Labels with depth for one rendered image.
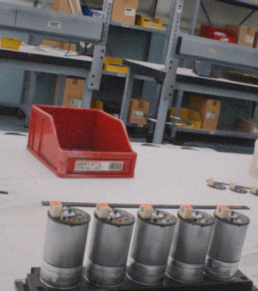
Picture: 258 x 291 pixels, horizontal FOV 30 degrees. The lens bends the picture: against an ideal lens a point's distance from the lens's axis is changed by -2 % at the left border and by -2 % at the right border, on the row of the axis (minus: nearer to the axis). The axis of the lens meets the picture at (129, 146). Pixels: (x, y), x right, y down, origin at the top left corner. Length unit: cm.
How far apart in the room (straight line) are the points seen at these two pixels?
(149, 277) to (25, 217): 16
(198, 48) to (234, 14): 266
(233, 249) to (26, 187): 25
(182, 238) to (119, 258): 4
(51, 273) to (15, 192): 21
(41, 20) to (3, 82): 221
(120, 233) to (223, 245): 8
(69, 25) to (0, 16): 35
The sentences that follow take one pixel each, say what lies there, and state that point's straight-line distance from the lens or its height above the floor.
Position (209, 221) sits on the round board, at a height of 81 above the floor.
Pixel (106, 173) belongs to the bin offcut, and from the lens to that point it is 58.
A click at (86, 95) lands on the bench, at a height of 56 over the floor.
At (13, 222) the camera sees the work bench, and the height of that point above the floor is 75.
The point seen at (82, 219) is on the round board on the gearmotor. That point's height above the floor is 81.
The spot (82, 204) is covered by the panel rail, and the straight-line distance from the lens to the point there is 30.
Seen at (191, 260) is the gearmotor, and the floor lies 79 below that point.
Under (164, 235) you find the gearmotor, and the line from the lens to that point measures 30.
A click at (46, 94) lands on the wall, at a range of 479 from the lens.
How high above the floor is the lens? 92
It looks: 13 degrees down
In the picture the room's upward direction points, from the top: 10 degrees clockwise
